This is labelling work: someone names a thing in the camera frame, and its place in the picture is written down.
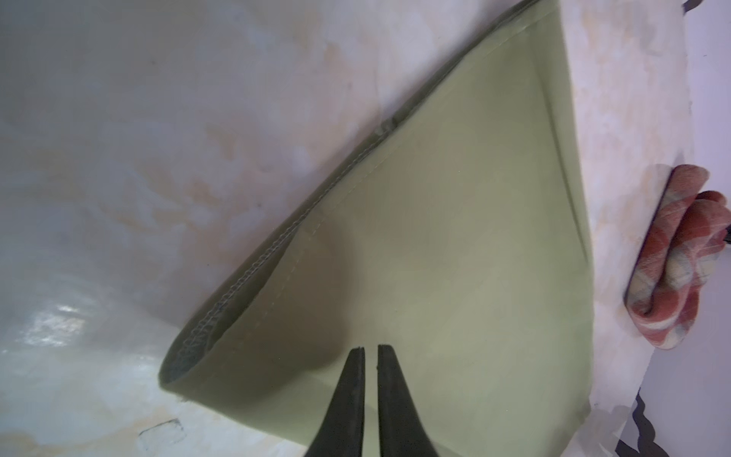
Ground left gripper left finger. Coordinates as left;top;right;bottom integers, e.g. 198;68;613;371
305;348;366;457

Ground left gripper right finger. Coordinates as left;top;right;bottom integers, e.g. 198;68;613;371
377;345;438;457

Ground olive and white skirt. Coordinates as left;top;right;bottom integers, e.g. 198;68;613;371
159;1;593;456

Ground red plaid skirt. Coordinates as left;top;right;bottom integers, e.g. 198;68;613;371
624;165;730;350

